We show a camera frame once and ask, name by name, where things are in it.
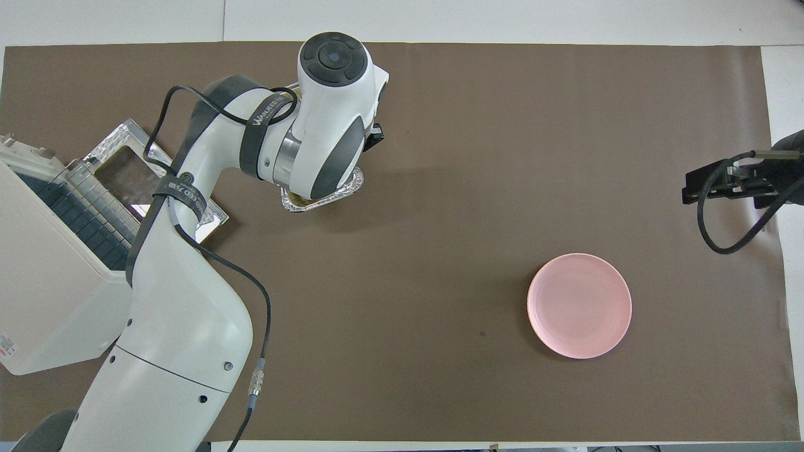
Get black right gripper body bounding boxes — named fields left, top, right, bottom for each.
left=721, top=129, right=804, bottom=212

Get aluminium foil tray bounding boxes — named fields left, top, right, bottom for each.
left=280, top=166, right=366, bottom=213

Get glass oven door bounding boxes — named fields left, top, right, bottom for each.
left=80, top=118, right=230, bottom=246

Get cream toaster oven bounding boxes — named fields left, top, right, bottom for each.
left=0, top=132, right=136, bottom=377

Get brown table mat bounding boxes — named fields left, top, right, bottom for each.
left=0, top=41, right=790, bottom=444

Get pink round plate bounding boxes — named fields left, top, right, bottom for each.
left=526, top=252, right=633, bottom=360

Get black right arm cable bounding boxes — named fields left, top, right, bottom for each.
left=696, top=150, right=804, bottom=256

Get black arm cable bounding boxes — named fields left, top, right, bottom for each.
left=696, top=150, right=804, bottom=256
left=143, top=84, right=300, bottom=452

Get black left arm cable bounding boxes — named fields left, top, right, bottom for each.
left=143, top=84, right=300, bottom=452

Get metal oven wire rack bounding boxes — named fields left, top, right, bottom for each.
left=16, top=168, right=140, bottom=272

